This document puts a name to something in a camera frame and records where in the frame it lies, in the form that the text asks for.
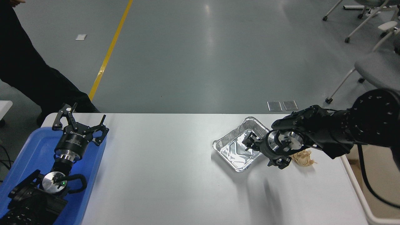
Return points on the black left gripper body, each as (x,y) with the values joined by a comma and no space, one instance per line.
(73,142)

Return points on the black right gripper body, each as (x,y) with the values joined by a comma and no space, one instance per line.
(267,148)

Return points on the silver foil tray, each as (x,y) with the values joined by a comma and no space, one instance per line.
(232,150)

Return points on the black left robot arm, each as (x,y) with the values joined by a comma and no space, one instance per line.
(31,206)

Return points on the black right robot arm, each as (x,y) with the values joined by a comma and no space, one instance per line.
(375,118)

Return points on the silver floor plate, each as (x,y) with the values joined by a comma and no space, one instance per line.
(274,105)
(290,105)

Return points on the person's hand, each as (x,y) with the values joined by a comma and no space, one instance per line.
(16,1)

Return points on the crumpled tan paper ball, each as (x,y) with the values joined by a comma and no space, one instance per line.
(302,157)

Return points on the blue plastic tray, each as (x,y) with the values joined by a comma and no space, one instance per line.
(34,147)

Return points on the small white side table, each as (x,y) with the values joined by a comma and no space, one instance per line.
(4,107)

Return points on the person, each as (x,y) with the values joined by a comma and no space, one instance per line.
(18,62)

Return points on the large pale bin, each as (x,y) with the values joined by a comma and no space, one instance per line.
(379,175)

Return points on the white-legged wheeled chair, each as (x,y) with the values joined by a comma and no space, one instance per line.
(370,15)

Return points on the grey seat white-frame chair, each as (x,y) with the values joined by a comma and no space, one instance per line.
(375,68)

